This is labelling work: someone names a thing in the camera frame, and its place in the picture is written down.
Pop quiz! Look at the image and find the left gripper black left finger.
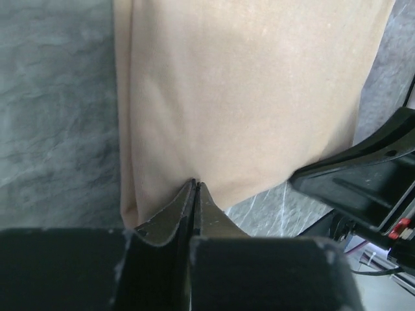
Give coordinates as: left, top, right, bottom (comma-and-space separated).
1, 181, 195, 310

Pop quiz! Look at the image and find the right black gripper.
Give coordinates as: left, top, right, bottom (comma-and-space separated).
290, 108, 414, 269

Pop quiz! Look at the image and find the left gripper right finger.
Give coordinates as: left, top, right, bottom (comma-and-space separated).
189, 183, 363, 310

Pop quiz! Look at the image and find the tan t-shirt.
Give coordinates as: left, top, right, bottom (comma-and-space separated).
113, 1, 394, 228

